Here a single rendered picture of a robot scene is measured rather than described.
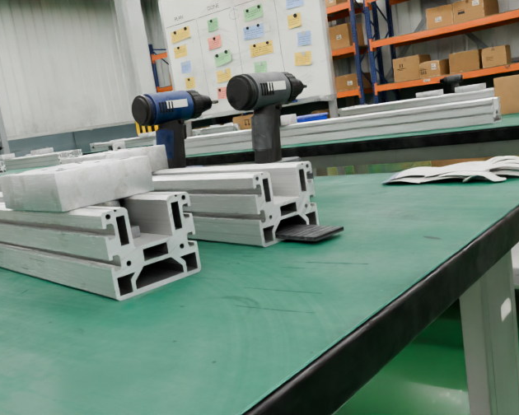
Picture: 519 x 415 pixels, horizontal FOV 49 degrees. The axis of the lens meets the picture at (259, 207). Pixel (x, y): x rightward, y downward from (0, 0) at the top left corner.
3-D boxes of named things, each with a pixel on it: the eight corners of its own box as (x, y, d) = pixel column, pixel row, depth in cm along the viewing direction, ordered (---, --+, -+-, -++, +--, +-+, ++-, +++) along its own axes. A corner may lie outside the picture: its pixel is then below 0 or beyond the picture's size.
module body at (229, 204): (12, 221, 124) (3, 183, 123) (56, 212, 131) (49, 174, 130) (263, 248, 66) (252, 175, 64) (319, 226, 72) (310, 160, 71)
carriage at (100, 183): (10, 230, 69) (-3, 175, 68) (93, 211, 76) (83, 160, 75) (67, 239, 57) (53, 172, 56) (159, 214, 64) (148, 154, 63)
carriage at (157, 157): (68, 197, 100) (60, 159, 98) (123, 185, 107) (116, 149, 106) (113, 198, 88) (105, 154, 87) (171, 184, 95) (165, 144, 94)
